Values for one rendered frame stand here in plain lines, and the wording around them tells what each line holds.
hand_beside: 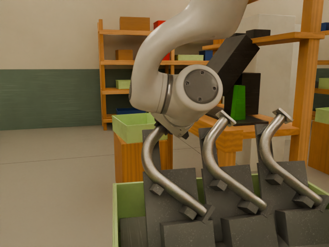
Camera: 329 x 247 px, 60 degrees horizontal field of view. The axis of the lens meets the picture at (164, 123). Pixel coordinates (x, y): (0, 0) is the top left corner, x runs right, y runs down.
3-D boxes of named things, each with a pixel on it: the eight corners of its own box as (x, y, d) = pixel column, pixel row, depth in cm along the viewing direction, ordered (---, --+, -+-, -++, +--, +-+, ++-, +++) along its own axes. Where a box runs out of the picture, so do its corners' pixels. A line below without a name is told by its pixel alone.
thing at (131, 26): (234, 123, 670) (239, 20, 624) (103, 131, 588) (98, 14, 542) (223, 118, 721) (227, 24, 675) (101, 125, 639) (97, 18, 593)
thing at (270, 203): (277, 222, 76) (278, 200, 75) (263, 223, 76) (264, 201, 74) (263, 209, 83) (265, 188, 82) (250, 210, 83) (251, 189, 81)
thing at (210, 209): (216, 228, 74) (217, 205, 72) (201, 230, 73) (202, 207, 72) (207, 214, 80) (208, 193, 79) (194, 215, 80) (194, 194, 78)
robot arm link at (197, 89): (155, 122, 58) (198, 129, 60) (168, 104, 46) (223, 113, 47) (160, 84, 60) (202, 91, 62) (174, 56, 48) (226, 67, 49)
